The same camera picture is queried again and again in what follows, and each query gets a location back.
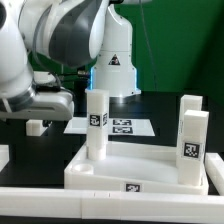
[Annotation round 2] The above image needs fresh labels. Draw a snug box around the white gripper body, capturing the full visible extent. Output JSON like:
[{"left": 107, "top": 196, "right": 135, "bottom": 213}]
[{"left": 0, "top": 91, "right": 74, "bottom": 121}]

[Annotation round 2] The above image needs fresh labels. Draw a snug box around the white desk top tray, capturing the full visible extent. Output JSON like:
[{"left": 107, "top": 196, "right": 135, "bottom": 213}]
[{"left": 64, "top": 141, "right": 209, "bottom": 195}]

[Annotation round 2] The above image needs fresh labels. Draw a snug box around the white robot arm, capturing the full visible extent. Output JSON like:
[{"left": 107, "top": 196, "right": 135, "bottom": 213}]
[{"left": 0, "top": 0, "right": 140, "bottom": 120}]

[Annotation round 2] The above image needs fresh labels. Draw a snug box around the white left fence piece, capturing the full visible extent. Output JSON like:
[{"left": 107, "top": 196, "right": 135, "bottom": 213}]
[{"left": 0, "top": 145, "right": 9, "bottom": 172}]

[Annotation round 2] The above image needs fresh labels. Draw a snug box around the white fence piece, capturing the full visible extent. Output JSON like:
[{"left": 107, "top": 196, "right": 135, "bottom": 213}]
[
  {"left": 205, "top": 153, "right": 224, "bottom": 196},
  {"left": 0, "top": 145, "right": 9, "bottom": 172}
]

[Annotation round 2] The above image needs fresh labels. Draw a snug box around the marker sheet with tags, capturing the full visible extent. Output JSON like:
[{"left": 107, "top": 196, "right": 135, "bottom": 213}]
[{"left": 64, "top": 117, "right": 155, "bottom": 136}]

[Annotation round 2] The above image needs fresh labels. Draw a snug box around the white front fence bar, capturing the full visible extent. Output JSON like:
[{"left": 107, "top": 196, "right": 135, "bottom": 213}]
[{"left": 0, "top": 187, "right": 224, "bottom": 224}]

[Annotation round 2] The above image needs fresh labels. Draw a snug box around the white right fence piece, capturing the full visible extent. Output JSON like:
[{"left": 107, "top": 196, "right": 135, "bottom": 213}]
[{"left": 205, "top": 153, "right": 224, "bottom": 196}]

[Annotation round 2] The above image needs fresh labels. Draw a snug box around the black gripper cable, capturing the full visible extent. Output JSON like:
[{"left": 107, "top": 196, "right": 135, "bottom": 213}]
[{"left": 34, "top": 49, "right": 73, "bottom": 96}]

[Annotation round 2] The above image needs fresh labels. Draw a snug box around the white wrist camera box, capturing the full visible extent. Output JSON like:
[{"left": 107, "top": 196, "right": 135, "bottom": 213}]
[{"left": 34, "top": 71, "right": 56, "bottom": 85}]

